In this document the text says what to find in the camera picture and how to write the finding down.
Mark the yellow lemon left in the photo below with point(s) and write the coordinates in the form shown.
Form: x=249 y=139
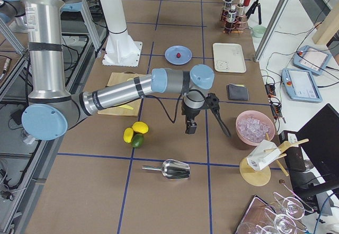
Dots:
x=128 y=135

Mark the blue teach pendant near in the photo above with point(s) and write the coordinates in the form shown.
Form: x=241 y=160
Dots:
x=300 y=85

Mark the clear wine glass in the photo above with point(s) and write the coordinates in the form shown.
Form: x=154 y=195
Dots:
x=291 y=205

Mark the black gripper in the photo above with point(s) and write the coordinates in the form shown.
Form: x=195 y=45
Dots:
x=191 y=113

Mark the yellow lemon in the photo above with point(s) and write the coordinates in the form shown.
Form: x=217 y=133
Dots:
x=140 y=127
x=128 y=135

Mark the yellow plastic knife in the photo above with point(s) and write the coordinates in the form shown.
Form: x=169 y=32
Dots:
x=126 y=106

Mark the blue plastic plate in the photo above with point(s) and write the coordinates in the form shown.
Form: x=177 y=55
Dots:
x=170 y=55

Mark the blue teach pendant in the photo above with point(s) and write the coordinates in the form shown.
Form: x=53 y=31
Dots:
x=300 y=85
x=311 y=59

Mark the steel ice scoop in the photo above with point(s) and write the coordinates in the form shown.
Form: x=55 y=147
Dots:
x=171 y=169

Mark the mint green bowl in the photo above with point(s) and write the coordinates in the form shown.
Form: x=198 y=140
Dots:
x=258 y=31

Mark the pink bowl of ice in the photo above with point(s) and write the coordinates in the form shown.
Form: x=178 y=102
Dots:
x=252 y=127

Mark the grey folded cloth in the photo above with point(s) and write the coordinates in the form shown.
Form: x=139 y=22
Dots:
x=236 y=92

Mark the blue teach pendant far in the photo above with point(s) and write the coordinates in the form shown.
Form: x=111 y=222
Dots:
x=311 y=59

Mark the cream bear tray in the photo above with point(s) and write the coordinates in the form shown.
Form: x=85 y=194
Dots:
x=228 y=58

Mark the white paper carton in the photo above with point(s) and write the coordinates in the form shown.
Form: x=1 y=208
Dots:
x=263 y=154

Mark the yellow lemon upper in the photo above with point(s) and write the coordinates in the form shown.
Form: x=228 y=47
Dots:
x=140 y=127

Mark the copper wire bottle rack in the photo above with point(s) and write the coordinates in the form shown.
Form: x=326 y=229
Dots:
x=233 y=19

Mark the black monitor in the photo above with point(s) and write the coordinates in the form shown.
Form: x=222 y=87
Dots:
x=322 y=148

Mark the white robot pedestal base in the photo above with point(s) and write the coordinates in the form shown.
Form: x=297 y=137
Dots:
x=120 y=48

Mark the green lime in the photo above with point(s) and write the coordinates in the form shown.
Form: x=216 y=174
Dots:
x=137 y=140

